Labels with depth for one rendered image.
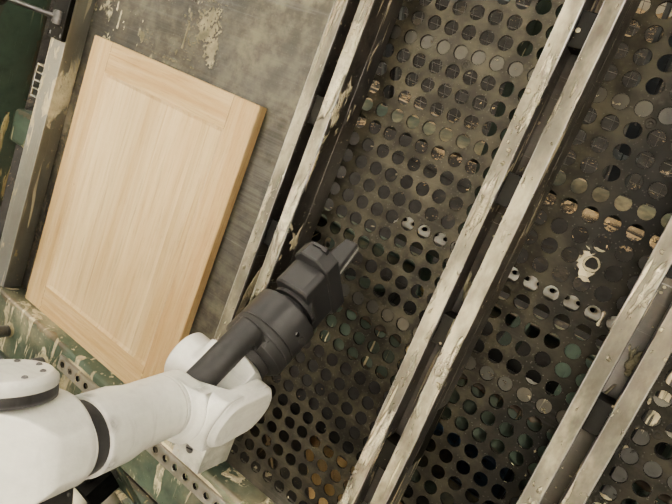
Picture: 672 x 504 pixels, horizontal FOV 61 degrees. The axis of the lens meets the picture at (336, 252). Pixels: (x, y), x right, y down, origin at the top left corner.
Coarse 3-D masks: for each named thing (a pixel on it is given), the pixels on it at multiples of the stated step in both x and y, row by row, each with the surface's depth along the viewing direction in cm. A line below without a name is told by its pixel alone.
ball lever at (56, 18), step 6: (0, 0) 104; (6, 0) 105; (12, 0) 106; (18, 0) 106; (24, 6) 107; (30, 6) 107; (36, 6) 108; (42, 12) 108; (48, 12) 109; (54, 12) 109; (60, 12) 109; (54, 18) 109; (60, 18) 109
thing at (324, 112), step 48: (336, 0) 76; (384, 0) 75; (336, 48) 78; (384, 48) 80; (336, 96) 77; (288, 144) 81; (336, 144) 81; (288, 192) 84; (288, 240) 82; (240, 288) 86
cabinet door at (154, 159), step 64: (128, 64) 105; (128, 128) 106; (192, 128) 98; (256, 128) 91; (64, 192) 115; (128, 192) 106; (192, 192) 98; (64, 256) 116; (128, 256) 106; (192, 256) 98; (64, 320) 116; (128, 320) 106; (192, 320) 100
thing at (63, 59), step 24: (72, 24) 110; (48, 48) 114; (72, 48) 112; (48, 72) 114; (72, 72) 114; (48, 96) 114; (48, 120) 115; (24, 144) 118; (48, 144) 117; (24, 168) 118; (48, 168) 119; (24, 192) 118; (24, 216) 120; (24, 240) 122; (0, 264) 123; (24, 264) 125
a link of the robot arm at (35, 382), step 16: (0, 368) 46; (16, 368) 46; (32, 368) 47; (48, 368) 47; (0, 384) 42; (16, 384) 43; (32, 384) 44; (48, 384) 45; (0, 400) 42; (16, 400) 43; (32, 400) 44; (48, 400) 45
